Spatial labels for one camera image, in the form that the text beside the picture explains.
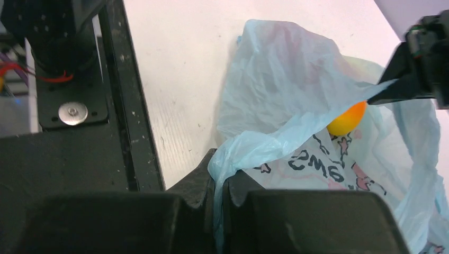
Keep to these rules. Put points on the light blue plastic bag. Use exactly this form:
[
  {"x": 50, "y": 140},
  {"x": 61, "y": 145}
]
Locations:
[{"x": 283, "y": 88}]

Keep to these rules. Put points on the orange yellow fake fruit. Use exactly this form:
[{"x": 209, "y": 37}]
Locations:
[{"x": 348, "y": 121}]

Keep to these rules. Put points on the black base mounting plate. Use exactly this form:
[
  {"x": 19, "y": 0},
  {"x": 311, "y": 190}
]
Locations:
[{"x": 94, "y": 131}]

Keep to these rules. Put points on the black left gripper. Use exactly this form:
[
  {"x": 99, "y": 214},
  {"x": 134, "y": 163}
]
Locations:
[{"x": 419, "y": 67}]

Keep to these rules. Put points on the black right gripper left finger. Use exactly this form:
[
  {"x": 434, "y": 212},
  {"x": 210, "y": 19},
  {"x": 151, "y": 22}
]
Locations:
[{"x": 179, "y": 220}]

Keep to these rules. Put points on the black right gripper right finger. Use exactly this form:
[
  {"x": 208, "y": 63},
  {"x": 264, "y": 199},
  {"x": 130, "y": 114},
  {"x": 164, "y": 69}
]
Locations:
[{"x": 257, "y": 220}]

